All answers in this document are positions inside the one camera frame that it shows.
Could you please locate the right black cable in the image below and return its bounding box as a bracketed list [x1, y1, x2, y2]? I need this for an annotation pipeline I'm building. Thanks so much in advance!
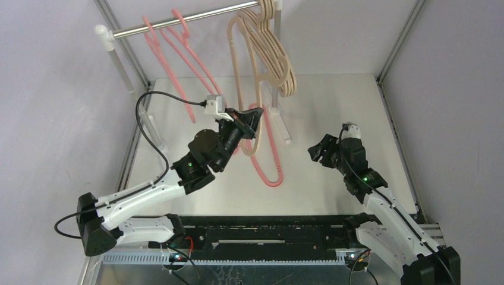
[338, 123, 459, 285]

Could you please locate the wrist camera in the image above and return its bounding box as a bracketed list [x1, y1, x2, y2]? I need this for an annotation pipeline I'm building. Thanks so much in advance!
[204, 94, 233, 122]
[341, 122, 361, 140]

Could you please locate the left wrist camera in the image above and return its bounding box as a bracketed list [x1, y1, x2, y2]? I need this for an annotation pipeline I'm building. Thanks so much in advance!
[204, 94, 233, 122]

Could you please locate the aluminium frame post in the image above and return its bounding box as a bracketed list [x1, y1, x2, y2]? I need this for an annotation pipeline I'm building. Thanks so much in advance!
[93, 0, 150, 87]
[376, 0, 428, 86]

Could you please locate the aluminium frame post left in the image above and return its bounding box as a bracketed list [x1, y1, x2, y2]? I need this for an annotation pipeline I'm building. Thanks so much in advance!
[93, 0, 150, 87]

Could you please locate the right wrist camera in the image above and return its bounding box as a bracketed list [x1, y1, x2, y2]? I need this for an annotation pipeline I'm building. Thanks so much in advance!
[341, 122, 361, 140]

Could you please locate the white clothes rack frame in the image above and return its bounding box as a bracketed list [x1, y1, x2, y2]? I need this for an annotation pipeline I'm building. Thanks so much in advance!
[93, 0, 294, 158]

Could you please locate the pink hanger top hook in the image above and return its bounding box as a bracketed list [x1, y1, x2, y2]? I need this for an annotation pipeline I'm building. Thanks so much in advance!
[142, 15, 196, 123]

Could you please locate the beige hanger large hook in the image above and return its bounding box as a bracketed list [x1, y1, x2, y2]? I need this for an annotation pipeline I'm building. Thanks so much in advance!
[227, 15, 290, 157]

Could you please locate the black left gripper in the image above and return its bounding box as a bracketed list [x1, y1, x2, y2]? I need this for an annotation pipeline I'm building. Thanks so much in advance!
[215, 108, 262, 171]

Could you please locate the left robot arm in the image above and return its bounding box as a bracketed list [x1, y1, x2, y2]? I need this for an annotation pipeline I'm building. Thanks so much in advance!
[76, 107, 263, 257]

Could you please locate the pink hanger long bar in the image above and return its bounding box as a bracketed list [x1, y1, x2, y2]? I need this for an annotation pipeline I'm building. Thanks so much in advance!
[249, 110, 284, 188]

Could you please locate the black cable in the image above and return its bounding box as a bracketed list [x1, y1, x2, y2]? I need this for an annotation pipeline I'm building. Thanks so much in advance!
[338, 123, 459, 285]
[53, 91, 207, 240]

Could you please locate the left black cable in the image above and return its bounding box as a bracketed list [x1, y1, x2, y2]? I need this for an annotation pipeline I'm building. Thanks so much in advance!
[53, 91, 207, 240]

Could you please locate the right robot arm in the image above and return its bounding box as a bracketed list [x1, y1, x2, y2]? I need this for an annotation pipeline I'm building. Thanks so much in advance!
[307, 134, 461, 284]

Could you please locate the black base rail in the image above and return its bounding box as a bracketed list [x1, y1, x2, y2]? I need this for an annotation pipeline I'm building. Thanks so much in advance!
[168, 215, 365, 262]

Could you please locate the aluminium frame post right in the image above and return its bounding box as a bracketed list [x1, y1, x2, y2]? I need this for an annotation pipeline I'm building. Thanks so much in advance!
[376, 0, 428, 86]

